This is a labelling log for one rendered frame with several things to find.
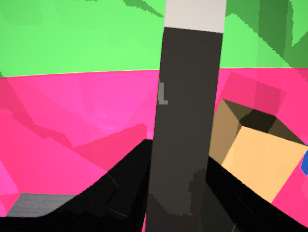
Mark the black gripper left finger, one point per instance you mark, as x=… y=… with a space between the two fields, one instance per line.
x=116 y=202

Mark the blue flat bar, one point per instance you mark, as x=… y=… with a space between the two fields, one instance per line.
x=304 y=164

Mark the green flat mat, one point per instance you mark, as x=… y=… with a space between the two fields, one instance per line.
x=43 y=37

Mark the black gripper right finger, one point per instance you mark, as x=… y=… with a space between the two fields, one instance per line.
x=228 y=205

